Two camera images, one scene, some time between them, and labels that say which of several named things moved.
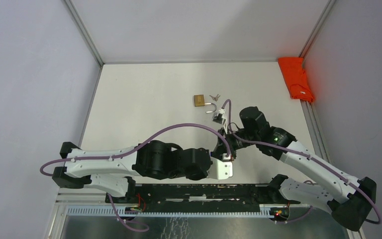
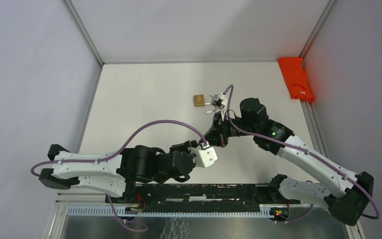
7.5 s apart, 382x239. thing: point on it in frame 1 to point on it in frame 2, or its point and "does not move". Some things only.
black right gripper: x=227 y=138 to x=217 y=136
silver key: x=215 y=98 does not move
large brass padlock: x=199 y=100 does not move
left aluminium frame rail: x=90 y=42 does not move
